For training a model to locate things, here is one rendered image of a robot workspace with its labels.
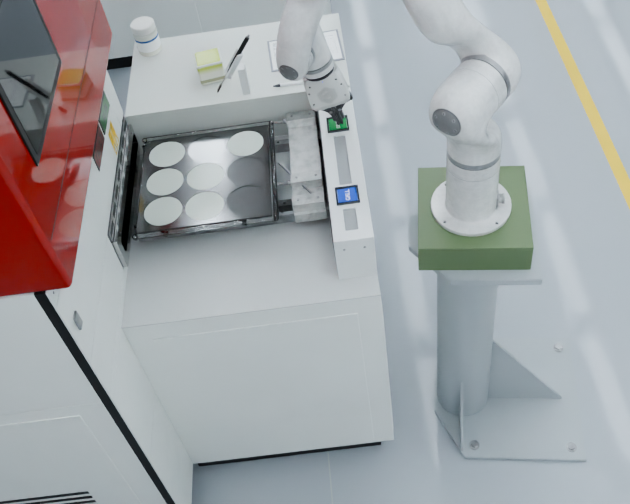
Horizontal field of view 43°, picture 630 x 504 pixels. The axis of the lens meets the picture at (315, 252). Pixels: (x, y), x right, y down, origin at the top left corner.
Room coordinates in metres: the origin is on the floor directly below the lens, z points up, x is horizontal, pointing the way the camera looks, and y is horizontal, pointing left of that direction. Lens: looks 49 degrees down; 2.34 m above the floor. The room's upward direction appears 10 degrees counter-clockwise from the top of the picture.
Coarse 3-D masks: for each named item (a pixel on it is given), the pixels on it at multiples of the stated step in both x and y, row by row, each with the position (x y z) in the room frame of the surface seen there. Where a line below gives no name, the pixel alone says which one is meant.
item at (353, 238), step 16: (320, 112) 1.66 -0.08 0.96; (352, 112) 1.64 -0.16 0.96; (320, 128) 1.60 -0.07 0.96; (352, 128) 1.58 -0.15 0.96; (336, 144) 1.53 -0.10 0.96; (352, 144) 1.52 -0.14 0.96; (336, 160) 1.47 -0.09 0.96; (352, 160) 1.46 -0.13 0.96; (336, 176) 1.41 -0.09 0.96; (352, 176) 1.40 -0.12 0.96; (336, 208) 1.31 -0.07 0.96; (352, 208) 1.30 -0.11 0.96; (368, 208) 1.29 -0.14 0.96; (336, 224) 1.26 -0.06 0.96; (352, 224) 1.25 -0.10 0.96; (368, 224) 1.24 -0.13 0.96; (336, 240) 1.21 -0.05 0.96; (352, 240) 1.20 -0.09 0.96; (368, 240) 1.20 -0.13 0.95; (336, 256) 1.20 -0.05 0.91; (352, 256) 1.20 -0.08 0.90; (368, 256) 1.20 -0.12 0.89; (352, 272) 1.20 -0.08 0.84; (368, 272) 1.20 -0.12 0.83
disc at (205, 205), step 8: (208, 192) 1.50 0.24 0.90; (192, 200) 1.48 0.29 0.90; (200, 200) 1.48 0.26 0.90; (208, 200) 1.47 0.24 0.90; (216, 200) 1.47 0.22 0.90; (192, 208) 1.45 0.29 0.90; (200, 208) 1.45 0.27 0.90; (208, 208) 1.44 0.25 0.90; (216, 208) 1.44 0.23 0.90; (192, 216) 1.43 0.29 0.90; (200, 216) 1.42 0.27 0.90; (208, 216) 1.42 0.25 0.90
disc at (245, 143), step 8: (232, 136) 1.70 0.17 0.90; (240, 136) 1.70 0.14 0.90; (248, 136) 1.69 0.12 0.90; (256, 136) 1.68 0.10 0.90; (232, 144) 1.67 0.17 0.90; (240, 144) 1.66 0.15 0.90; (248, 144) 1.66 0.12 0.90; (256, 144) 1.65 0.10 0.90; (232, 152) 1.64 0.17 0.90; (240, 152) 1.63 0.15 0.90; (248, 152) 1.63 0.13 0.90
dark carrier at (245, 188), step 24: (192, 144) 1.70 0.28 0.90; (216, 144) 1.68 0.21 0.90; (264, 144) 1.65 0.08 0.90; (144, 168) 1.64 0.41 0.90; (192, 168) 1.60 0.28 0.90; (240, 168) 1.57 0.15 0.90; (264, 168) 1.55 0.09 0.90; (144, 192) 1.54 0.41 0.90; (192, 192) 1.51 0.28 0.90; (216, 192) 1.50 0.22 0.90; (240, 192) 1.48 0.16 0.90; (264, 192) 1.47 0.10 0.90; (216, 216) 1.41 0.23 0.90; (240, 216) 1.40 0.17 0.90; (264, 216) 1.38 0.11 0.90
